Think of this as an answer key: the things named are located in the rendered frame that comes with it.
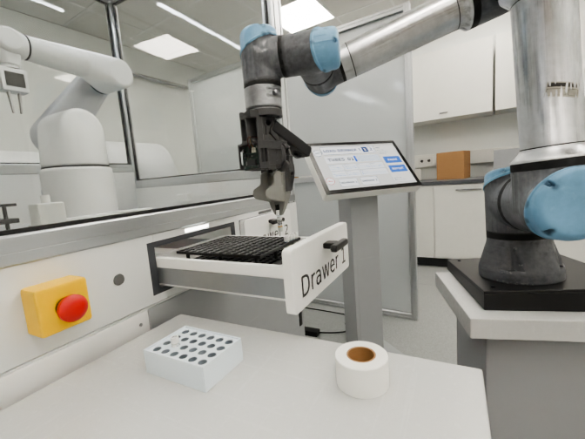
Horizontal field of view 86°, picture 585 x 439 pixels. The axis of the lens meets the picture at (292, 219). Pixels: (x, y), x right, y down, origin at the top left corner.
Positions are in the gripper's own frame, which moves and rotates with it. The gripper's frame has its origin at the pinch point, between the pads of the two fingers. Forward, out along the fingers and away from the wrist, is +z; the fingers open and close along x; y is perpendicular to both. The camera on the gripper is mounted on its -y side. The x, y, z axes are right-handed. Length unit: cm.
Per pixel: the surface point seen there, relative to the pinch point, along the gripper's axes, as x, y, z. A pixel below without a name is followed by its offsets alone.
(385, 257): -67, -150, 55
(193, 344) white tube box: 5.6, 25.1, 18.2
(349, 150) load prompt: -43, -83, -17
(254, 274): 6.2, 12.8, 10.2
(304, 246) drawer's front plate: 13.4, 6.9, 5.6
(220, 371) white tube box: 12.0, 24.3, 20.5
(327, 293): -113, -137, 88
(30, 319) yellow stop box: -7.4, 43.2, 10.9
